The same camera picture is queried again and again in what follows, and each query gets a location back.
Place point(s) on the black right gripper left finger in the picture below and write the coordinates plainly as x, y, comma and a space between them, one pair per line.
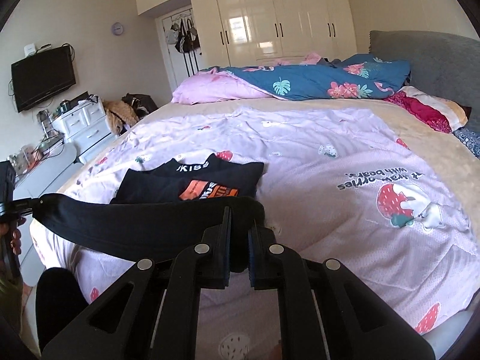
152, 310

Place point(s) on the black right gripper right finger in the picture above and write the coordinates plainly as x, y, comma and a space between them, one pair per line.
325, 311

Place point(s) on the black pants with orange patches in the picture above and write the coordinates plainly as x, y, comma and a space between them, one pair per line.
158, 213

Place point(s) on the person's left hand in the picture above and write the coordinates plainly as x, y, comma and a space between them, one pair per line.
13, 237

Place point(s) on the grey ironing board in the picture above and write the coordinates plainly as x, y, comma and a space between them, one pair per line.
48, 175

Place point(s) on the white drawer dresser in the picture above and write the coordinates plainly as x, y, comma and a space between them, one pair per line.
86, 127

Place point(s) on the pale pink strawberry bed sheet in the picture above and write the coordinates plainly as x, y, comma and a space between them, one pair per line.
395, 201

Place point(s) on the brown plush toy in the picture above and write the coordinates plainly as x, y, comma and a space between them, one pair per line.
119, 116

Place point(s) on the black bag on floor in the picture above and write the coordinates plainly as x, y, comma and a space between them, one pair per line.
142, 104

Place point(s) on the red and cream pillow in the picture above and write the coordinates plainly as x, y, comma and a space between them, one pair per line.
440, 114

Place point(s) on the bags hanging on door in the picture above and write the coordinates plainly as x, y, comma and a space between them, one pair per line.
184, 37

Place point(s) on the blue floral duvet pink lining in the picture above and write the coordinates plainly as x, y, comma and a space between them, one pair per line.
362, 76

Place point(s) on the grey upholstered headboard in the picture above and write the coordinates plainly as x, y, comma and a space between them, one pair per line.
442, 64

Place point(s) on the cream glossy wardrobe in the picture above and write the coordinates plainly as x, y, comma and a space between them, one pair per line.
247, 32

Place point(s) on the black wall television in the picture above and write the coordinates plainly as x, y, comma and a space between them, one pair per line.
39, 77

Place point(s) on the round purple wall clock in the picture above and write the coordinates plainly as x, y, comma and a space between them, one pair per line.
117, 29

